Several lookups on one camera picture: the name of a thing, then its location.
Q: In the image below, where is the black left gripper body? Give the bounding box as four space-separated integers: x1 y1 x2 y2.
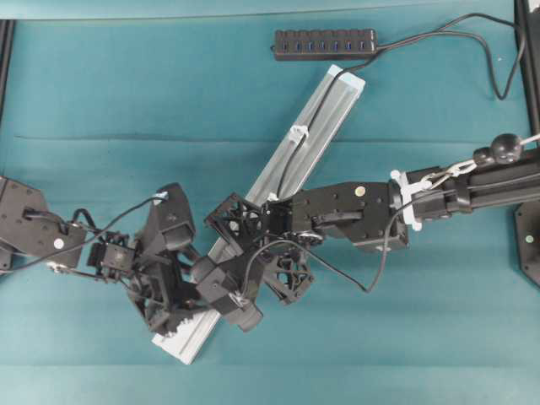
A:
126 248 198 333

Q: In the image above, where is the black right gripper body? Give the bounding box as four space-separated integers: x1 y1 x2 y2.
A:
205 193 316 305

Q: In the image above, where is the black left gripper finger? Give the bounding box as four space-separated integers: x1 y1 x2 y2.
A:
163 299 210 333
176 248 211 283

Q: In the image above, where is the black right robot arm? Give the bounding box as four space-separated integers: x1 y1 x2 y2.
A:
205 133 539 304

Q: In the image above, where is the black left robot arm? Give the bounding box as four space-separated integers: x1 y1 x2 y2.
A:
1 177 208 335

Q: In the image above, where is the black USB hub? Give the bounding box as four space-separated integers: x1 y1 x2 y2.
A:
272 29 378 62

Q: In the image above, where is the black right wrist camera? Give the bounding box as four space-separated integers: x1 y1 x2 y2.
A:
192 254 264 332

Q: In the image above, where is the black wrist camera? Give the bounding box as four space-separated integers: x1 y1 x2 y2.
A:
140 182 196 254
192 254 264 332

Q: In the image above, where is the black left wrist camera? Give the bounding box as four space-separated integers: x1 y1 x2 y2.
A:
140 182 196 254

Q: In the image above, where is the aluminium rail profile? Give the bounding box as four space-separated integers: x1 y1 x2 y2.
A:
151 63 366 365

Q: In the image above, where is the white cable ring far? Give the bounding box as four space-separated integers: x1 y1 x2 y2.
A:
289 124 310 147

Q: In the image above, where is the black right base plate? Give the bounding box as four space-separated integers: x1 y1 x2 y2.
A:
514 201 540 287

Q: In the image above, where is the black left frame post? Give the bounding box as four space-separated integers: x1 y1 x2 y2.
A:
0 19 16 117

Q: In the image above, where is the black frame post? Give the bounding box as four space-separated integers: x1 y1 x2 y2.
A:
514 0 539 134
0 19 16 117

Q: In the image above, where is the black right frame post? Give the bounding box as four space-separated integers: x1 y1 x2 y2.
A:
514 0 539 134

